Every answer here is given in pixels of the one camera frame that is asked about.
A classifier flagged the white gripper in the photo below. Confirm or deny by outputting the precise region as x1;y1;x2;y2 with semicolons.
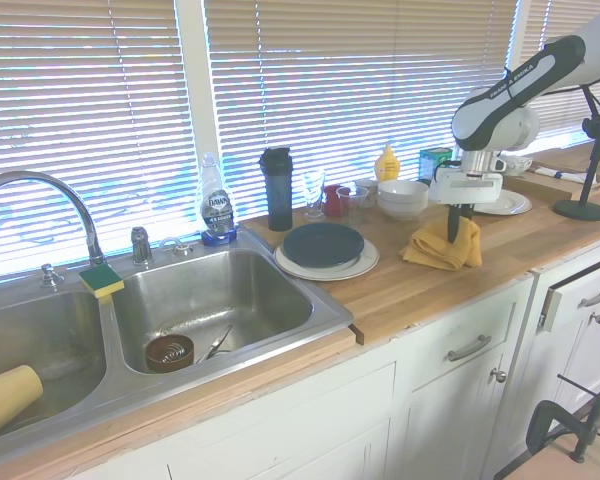
428;166;505;245

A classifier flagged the yellow cloth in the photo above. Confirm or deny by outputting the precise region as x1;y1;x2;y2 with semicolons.
398;217;483;273

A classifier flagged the white dinner plate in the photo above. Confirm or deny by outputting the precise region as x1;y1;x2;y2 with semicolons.
272;238;381;282
472;189;533;216

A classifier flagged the dark blue plate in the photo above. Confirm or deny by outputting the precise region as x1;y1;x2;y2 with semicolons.
281;221;365;268

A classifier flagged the white ceramic bowl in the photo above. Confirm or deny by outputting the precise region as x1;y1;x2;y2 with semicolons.
377;179;430;207
378;198;429;223

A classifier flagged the green cardboard box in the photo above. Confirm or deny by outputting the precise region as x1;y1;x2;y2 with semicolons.
418;147;454;186

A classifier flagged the white patterned bowl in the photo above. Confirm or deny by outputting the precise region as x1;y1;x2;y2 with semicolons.
494;154;534;176

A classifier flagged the yellow mustard bottle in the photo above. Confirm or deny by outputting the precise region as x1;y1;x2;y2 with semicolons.
374;143;402;184

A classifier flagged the wooden tray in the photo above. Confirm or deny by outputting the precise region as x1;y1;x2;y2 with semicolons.
502;167;600;204

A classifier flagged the small white cup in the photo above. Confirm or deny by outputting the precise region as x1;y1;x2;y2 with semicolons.
354;178;380;209

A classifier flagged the white rolled napkin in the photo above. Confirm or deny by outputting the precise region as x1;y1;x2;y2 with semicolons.
529;166;589;182

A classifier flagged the clear plastic cup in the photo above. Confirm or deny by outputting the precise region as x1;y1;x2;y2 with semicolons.
335;185;370;214

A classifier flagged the red mug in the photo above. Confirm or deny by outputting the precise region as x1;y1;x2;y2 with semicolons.
322;183;351;218

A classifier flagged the clear drinking glass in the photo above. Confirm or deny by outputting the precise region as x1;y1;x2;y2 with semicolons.
301;169;327;223

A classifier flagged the white window blind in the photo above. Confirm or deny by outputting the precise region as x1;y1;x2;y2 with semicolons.
522;0;600;146
0;0;201;286
202;0;521;221

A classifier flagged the black shaker bottle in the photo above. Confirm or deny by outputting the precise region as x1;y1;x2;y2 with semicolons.
258;146;295;232

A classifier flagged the dark C-clamp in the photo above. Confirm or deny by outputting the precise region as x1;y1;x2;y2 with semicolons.
524;373;600;464

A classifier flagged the clear Dawn dish soap bottle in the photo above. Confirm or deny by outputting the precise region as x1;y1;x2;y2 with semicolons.
199;152;241;248

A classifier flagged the white kitchen base cabinet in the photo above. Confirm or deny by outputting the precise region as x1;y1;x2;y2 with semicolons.
69;234;600;480

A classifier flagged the stainless steel double sink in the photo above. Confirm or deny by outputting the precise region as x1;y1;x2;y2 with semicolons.
0;227;355;469

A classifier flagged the wooden table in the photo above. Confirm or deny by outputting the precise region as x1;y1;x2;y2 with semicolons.
494;439;600;480

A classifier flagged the metal whisk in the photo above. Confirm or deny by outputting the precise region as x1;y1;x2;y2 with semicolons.
159;324;235;364

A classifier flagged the brown bowl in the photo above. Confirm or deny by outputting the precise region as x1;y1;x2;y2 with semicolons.
145;333;196;374

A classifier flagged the yellow green sponge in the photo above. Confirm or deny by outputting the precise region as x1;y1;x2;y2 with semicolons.
78;264;125;300

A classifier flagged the chrome gooseneck faucet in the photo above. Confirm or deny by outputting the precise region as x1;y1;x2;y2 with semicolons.
0;170;106;269

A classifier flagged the chrome soap dispenser knob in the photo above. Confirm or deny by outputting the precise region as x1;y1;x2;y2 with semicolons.
38;263;64;290

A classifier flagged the yellow plastic cup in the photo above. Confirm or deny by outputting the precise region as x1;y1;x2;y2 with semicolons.
0;364;45;444

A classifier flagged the black camera stand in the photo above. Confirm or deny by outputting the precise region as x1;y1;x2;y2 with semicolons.
552;84;600;222

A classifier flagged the white sink ring fitting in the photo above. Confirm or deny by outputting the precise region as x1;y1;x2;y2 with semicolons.
158;235;192;256

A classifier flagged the chrome faucet handle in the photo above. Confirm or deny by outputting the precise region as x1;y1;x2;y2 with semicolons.
131;225;155;265

